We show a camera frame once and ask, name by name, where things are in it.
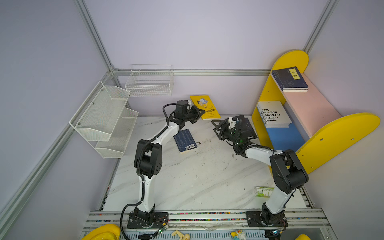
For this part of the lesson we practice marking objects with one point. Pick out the small green white box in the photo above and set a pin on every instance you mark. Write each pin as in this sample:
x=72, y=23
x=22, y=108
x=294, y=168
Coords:
x=263, y=191

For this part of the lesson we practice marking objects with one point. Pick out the yellow cartoon cover book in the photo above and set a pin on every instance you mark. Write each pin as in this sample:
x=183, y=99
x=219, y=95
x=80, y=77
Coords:
x=203, y=102

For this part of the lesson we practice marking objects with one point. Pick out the dark blue book yellow label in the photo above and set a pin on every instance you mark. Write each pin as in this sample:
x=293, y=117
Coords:
x=295, y=90

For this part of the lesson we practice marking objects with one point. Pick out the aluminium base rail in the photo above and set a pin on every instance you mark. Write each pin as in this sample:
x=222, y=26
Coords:
x=220, y=224

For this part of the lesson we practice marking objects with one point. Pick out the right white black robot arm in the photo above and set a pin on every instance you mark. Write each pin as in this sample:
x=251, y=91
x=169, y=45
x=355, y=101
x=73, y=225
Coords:
x=288, y=172

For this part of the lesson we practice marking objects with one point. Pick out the yellow object bottom right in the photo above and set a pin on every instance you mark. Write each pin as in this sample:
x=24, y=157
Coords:
x=303, y=237

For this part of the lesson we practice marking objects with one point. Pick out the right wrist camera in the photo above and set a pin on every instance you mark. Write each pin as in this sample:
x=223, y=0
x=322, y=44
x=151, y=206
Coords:
x=232, y=123

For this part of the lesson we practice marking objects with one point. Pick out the white book black lettering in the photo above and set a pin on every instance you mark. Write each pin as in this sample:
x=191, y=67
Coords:
x=273, y=114

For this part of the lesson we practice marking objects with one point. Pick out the yellow pink blue bookshelf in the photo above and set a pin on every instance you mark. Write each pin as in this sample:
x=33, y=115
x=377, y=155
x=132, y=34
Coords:
x=329, y=133

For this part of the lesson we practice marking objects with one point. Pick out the black cover book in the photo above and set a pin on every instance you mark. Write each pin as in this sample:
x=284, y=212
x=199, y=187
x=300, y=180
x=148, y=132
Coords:
x=243, y=128

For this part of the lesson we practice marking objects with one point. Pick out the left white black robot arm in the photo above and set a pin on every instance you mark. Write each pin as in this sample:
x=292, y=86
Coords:
x=149, y=155

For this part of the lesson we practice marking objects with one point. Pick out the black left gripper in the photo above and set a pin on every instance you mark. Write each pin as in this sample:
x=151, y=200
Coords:
x=198, y=113

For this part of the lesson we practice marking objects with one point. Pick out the yellow plastic toy left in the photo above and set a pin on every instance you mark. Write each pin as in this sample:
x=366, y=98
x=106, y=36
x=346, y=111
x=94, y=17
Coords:
x=106, y=232

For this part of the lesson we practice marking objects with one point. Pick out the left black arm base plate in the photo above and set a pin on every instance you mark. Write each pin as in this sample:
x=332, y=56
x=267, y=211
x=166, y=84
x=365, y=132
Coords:
x=158, y=220

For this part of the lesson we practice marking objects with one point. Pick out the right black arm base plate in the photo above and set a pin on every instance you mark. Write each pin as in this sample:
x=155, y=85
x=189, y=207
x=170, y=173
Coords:
x=265, y=219

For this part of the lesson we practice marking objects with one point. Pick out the white perforated metal shelf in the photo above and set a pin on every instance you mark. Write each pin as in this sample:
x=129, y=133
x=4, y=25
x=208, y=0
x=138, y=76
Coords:
x=97, y=118

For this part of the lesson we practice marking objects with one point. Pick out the yellow white toy figure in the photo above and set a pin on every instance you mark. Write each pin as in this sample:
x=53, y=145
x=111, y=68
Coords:
x=238, y=235

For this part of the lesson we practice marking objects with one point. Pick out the lower white perforated shelf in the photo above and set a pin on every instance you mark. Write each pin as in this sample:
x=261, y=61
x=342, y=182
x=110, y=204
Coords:
x=117, y=145

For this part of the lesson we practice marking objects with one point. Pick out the dark blue barcode book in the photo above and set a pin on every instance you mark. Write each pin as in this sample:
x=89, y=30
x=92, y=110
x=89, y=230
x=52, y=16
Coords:
x=185, y=141

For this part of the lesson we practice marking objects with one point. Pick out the beige toy figure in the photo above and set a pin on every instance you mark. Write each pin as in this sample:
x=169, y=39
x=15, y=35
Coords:
x=181, y=235

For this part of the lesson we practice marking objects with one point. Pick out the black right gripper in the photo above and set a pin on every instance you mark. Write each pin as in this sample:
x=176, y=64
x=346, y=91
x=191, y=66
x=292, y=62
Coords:
x=223, y=124

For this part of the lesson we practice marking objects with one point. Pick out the white wire basket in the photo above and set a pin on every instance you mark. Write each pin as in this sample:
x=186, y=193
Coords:
x=150, y=80

